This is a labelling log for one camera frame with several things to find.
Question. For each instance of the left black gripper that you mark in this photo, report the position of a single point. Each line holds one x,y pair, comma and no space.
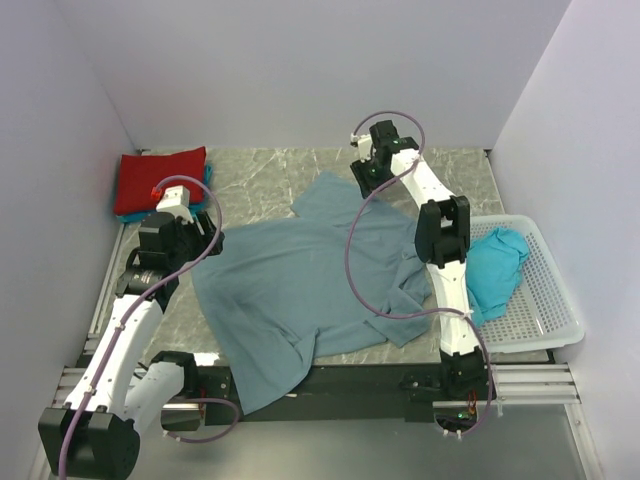
203,240

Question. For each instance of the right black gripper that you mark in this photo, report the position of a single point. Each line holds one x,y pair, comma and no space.
366,184

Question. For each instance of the grey-blue t-shirt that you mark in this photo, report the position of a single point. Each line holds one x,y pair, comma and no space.
335,277

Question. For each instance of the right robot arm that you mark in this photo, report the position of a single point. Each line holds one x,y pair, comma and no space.
442,241

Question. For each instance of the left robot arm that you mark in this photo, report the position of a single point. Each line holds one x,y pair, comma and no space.
96,433

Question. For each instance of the teal folded t-shirt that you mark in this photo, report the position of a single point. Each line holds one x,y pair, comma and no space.
193,208

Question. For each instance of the red folded t-shirt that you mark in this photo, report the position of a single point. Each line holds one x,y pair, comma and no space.
139,175

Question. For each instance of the crumpled teal t-shirt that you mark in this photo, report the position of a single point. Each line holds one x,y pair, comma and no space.
494,272

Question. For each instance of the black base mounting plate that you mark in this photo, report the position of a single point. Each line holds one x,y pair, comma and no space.
417,393

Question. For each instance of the white perforated plastic basket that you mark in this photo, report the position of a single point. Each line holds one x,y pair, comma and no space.
539,314

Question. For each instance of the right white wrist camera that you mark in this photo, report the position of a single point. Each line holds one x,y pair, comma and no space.
363,144

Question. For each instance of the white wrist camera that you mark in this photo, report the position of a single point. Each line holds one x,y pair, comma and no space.
363,144
174,201

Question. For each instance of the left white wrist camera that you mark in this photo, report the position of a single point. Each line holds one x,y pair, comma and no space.
174,201

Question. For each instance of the aluminium frame rail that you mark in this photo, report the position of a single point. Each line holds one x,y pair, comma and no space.
535,384

